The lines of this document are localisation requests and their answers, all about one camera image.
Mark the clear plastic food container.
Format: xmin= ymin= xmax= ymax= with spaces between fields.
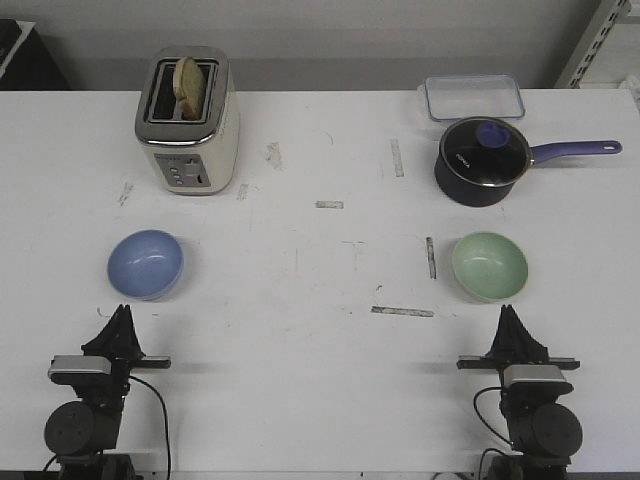
xmin=421 ymin=74 xmax=526 ymax=122

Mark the dark blue saucepan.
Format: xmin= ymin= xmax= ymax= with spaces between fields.
xmin=434 ymin=116 xmax=623 ymax=207

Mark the cream two-slot toaster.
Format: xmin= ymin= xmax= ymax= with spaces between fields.
xmin=135 ymin=46 xmax=240 ymax=196

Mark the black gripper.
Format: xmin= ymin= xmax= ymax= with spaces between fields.
xmin=79 ymin=304 xmax=171 ymax=400
xmin=456 ymin=305 xmax=580 ymax=371

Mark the white slotted shelf rack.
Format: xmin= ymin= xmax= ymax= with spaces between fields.
xmin=554 ymin=1 xmax=639 ymax=103

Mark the blue bowl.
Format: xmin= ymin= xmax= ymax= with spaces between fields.
xmin=107 ymin=230 xmax=184 ymax=301

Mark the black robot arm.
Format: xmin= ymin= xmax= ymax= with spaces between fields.
xmin=44 ymin=304 xmax=172 ymax=479
xmin=456 ymin=305 xmax=583 ymax=479

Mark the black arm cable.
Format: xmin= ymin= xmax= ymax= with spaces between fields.
xmin=41 ymin=375 xmax=173 ymax=476
xmin=472 ymin=387 xmax=516 ymax=476

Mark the slice of toast bread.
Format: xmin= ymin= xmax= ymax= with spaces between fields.
xmin=172 ymin=57 xmax=206 ymax=121

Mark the glass pot lid blue knob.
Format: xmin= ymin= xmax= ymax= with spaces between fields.
xmin=440 ymin=116 xmax=532 ymax=187

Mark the green bowl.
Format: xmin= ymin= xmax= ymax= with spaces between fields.
xmin=451 ymin=231 xmax=529 ymax=302

